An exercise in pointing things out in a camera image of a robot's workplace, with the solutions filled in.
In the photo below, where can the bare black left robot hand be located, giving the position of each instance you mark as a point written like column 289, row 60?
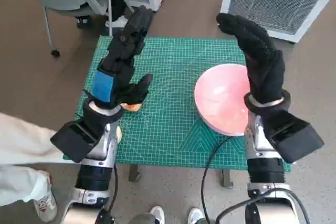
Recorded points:
column 123, row 51

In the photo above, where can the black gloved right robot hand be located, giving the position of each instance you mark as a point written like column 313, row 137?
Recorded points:
column 262, row 64

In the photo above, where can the pink bowl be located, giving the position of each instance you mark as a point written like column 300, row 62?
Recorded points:
column 220, row 98

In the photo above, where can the long braided toy bread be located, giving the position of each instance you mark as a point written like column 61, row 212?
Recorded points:
column 132, row 107

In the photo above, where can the round toy bread bun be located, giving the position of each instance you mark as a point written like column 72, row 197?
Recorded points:
column 119, row 133

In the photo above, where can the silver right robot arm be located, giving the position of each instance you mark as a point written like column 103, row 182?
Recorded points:
column 262, row 166

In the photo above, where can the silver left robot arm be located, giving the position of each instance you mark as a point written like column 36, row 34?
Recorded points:
column 102, row 150

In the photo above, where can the seated person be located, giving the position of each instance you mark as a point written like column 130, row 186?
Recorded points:
column 119, row 3

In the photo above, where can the green cutting mat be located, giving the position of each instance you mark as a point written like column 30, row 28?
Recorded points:
column 168, row 77

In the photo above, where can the large white mesh cabinet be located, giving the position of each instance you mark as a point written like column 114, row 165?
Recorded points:
column 275, row 3

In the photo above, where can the standing person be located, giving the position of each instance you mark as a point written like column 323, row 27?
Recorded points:
column 21, row 142

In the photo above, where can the white shoe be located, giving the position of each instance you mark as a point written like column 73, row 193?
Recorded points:
column 195, row 216
column 157, row 214

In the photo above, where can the black device on floor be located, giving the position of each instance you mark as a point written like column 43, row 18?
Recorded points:
column 110, row 219

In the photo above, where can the grey robot waist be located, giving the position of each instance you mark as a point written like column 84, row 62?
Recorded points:
column 143, row 220

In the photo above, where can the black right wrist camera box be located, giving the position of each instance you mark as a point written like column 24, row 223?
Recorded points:
column 296, row 137

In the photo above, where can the metal table leg bracket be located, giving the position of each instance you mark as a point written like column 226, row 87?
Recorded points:
column 227, row 179
column 134, row 174

